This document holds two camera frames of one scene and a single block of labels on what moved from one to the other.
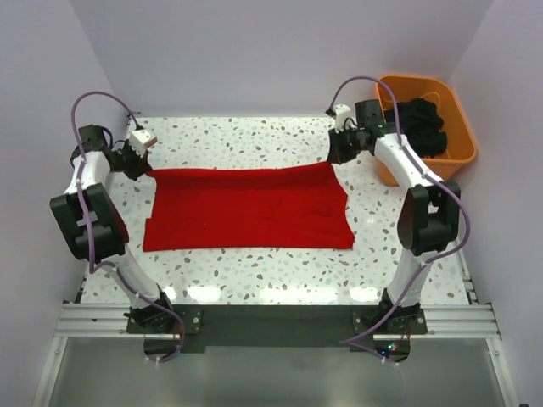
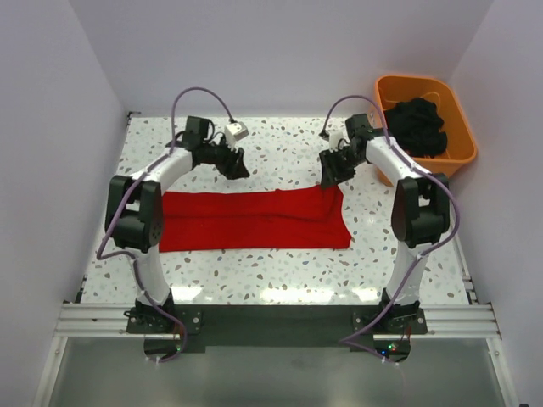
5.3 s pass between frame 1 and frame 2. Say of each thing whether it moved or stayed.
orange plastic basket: stayed
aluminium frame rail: stayed
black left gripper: moved
